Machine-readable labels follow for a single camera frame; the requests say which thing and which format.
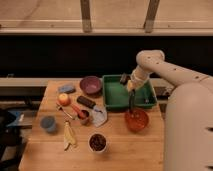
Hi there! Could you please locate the orange red bowl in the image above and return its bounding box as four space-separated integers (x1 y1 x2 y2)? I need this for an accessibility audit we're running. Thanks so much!
124 108 149 132

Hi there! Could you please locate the yellow red apple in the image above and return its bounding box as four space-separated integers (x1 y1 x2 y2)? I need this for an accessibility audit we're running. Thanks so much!
58 93 71 106

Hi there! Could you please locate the yellow banana peel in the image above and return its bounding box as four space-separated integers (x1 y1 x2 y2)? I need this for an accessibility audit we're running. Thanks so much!
64 121 77 150

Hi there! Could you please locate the black handled scraper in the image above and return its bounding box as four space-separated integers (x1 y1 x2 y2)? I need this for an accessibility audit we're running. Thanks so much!
77 96 108 127

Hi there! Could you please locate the purple bowl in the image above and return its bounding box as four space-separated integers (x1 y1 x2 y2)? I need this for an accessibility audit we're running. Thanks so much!
79 76 102 95

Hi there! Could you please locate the green plastic tray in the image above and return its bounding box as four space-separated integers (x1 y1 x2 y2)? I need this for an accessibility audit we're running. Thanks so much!
102 75 157 111

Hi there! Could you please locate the wooden table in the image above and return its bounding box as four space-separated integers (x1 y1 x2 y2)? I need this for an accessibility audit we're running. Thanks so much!
19 81 164 171

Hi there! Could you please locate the white cup with beans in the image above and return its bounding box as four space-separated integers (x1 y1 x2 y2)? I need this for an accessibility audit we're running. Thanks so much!
88 133 107 154

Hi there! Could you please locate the blue sponge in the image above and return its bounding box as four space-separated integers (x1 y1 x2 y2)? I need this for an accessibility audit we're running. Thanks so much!
58 84 75 93

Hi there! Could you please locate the small brown cup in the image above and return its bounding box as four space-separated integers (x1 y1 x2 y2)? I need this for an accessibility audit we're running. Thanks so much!
80 110 89 125

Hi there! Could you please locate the red handled small spoon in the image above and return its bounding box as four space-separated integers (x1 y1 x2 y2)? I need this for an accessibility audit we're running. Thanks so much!
71 104 86 119

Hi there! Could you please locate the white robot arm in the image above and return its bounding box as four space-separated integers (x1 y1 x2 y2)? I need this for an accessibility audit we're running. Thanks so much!
127 50 213 171

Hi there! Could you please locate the dark bag at left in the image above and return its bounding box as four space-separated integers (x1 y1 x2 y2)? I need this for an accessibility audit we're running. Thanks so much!
0 108 22 171

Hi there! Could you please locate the metal fork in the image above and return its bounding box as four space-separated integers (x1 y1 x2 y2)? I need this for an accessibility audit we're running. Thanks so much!
56 104 75 120

